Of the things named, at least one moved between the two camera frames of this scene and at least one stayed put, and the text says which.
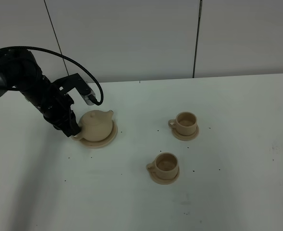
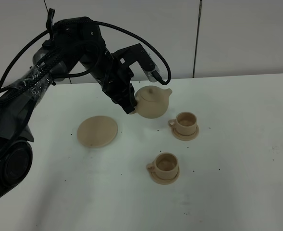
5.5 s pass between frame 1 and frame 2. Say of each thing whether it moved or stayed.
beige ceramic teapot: moved
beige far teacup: stayed
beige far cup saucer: stayed
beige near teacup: stayed
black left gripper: moved
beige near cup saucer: stayed
